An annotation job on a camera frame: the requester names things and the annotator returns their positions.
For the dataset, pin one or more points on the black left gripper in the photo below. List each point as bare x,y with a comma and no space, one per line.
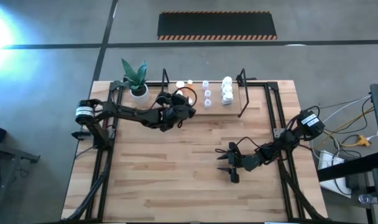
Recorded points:
172,116

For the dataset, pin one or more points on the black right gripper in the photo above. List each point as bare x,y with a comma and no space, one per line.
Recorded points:
249,162

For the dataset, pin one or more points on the small amber pill bottle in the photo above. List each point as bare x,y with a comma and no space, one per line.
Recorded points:
190,83
191,101

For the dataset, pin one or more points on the clear plastic pill bottle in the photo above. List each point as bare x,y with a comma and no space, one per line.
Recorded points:
207,103
205,84

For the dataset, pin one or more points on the white labelled medicine bottle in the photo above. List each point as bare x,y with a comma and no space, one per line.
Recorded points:
227,80
227,88
227,98

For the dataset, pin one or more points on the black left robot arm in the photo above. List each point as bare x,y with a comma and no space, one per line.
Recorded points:
130,113

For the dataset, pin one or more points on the snake plant in white pot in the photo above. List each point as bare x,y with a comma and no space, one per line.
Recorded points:
140,98

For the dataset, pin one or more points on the black hazard-striped floor mat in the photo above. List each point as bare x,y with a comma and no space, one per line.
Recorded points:
217,25

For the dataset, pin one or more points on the white power strip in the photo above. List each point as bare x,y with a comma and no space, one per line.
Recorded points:
327,157

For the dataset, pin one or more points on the yellow power splitter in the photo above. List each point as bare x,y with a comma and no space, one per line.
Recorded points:
363,141

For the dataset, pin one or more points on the clear water bottle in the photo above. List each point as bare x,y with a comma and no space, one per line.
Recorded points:
367,198

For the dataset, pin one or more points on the black floor stand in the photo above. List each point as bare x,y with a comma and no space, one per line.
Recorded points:
15,154

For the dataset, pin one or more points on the wooden shelf with black frame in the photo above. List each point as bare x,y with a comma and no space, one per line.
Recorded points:
220,109

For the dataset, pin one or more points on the black aluminium rig frame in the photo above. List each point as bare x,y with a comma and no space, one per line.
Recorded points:
257,84

